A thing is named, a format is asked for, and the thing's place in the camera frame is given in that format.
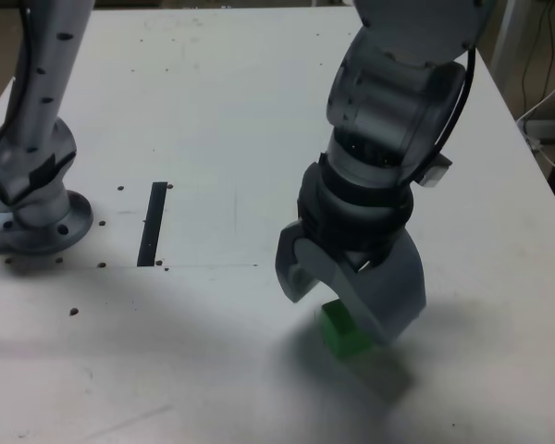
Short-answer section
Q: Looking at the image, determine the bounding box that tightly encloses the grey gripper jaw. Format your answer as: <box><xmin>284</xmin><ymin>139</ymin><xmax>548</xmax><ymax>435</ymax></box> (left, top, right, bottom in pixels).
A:
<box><xmin>293</xmin><ymin>228</ymin><xmax>428</xmax><ymax>348</ymax></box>
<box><xmin>275</xmin><ymin>220</ymin><xmax>326</xmax><ymax>304</ymax></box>

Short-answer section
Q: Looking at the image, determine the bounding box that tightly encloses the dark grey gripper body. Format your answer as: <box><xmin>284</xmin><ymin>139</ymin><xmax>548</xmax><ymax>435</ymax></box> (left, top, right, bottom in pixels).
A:
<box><xmin>344</xmin><ymin>248</ymin><xmax>381</xmax><ymax>275</ymax></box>

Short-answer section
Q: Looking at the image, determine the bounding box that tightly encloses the green cube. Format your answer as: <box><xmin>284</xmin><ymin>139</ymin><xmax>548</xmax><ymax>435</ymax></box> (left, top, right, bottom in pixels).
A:
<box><xmin>317</xmin><ymin>299</ymin><xmax>376</xmax><ymax>360</ymax></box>

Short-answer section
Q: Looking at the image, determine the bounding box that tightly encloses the black tape strip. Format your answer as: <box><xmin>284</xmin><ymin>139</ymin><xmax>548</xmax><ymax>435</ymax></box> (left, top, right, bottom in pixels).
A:
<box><xmin>137</xmin><ymin>181</ymin><xmax>167</xmax><ymax>268</ymax></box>

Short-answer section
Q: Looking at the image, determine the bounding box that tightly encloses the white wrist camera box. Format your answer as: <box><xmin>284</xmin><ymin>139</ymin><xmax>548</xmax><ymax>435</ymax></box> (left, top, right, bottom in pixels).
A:
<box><xmin>418</xmin><ymin>154</ymin><xmax>453</xmax><ymax>189</ymax></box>

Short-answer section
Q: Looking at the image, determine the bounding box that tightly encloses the white background cable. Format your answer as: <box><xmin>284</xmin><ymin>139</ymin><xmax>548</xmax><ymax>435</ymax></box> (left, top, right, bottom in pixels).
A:
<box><xmin>515</xmin><ymin>68</ymin><xmax>555</xmax><ymax>173</ymax></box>

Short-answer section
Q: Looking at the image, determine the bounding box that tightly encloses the white metal post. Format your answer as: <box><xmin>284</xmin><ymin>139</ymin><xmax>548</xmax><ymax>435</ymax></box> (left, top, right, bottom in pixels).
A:
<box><xmin>488</xmin><ymin>0</ymin><xmax>531</xmax><ymax>80</ymax></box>

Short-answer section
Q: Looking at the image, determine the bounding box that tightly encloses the black background cable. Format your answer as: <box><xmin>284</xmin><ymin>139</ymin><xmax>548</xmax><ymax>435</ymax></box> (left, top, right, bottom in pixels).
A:
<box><xmin>520</xmin><ymin>0</ymin><xmax>555</xmax><ymax>117</ymax></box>

